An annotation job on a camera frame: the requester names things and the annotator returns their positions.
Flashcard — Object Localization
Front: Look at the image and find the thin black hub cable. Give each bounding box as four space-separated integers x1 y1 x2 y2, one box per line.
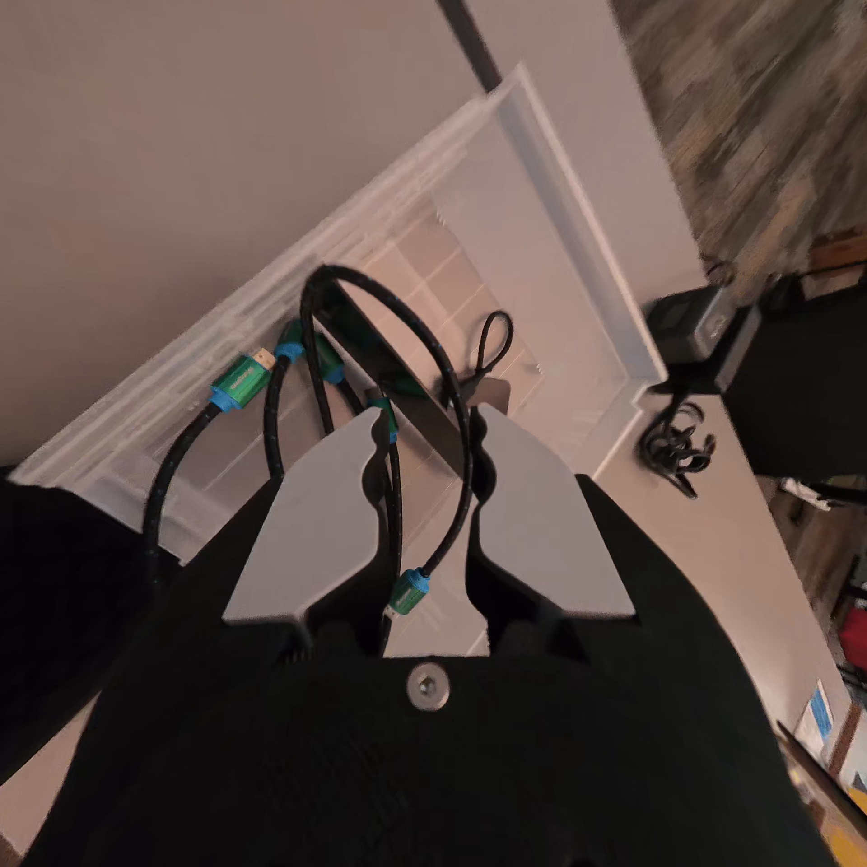
443 310 516 407

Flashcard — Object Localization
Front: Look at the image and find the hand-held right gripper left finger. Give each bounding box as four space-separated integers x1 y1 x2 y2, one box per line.
222 406 401 654

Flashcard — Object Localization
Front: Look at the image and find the person's dark clothing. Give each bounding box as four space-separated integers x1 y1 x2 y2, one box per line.
0 467 184 780

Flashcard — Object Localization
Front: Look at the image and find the clear plastic bin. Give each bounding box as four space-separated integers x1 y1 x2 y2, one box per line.
7 64 671 563

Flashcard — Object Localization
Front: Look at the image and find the red storage bin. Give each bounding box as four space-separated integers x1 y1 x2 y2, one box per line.
840 606 867 668

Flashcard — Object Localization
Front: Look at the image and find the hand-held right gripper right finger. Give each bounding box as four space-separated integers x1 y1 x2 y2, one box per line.
466 404 638 654

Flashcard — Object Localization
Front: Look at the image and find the bundled black power cable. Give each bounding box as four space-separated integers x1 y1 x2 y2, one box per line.
637 393 719 502

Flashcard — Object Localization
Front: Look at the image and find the black office chair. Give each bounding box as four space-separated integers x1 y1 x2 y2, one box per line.
725 271 867 489

